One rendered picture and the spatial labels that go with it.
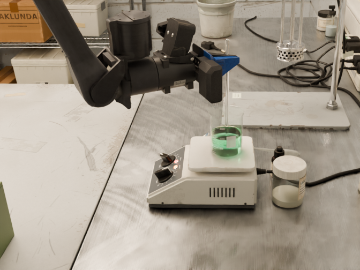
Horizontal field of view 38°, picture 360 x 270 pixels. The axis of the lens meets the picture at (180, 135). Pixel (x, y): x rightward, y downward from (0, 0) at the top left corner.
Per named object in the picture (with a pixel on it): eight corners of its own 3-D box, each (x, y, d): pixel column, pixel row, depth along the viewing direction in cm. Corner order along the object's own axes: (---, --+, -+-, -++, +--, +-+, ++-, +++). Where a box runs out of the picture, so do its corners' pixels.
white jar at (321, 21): (316, 26, 194) (317, 9, 191) (333, 27, 192) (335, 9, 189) (316, 31, 188) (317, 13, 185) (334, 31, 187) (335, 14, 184)
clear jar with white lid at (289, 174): (269, 207, 95) (271, 170, 92) (272, 189, 100) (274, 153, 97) (302, 211, 94) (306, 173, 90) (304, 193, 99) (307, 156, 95)
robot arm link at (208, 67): (174, 112, 79) (173, 74, 76) (137, 73, 95) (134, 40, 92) (223, 103, 82) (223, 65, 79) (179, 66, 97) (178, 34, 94)
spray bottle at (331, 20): (325, 37, 182) (328, 6, 177) (324, 34, 185) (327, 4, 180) (336, 37, 182) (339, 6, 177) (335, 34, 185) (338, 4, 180)
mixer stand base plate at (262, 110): (220, 128, 124) (220, 124, 124) (223, 94, 142) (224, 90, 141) (351, 129, 121) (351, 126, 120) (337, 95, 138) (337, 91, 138)
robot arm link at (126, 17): (92, 105, 79) (83, 29, 74) (79, 87, 86) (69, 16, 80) (162, 91, 83) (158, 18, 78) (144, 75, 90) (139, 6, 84)
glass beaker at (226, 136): (249, 150, 97) (250, 109, 93) (232, 165, 93) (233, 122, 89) (217, 141, 101) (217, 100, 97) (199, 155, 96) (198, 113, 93)
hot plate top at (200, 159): (187, 172, 92) (187, 167, 92) (190, 140, 103) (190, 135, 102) (255, 172, 91) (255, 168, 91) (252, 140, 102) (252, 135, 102)
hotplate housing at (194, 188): (147, 210, 96) (143, 173, 92) (155, 172, 108) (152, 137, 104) (268, 211, 94) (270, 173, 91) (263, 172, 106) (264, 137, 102)
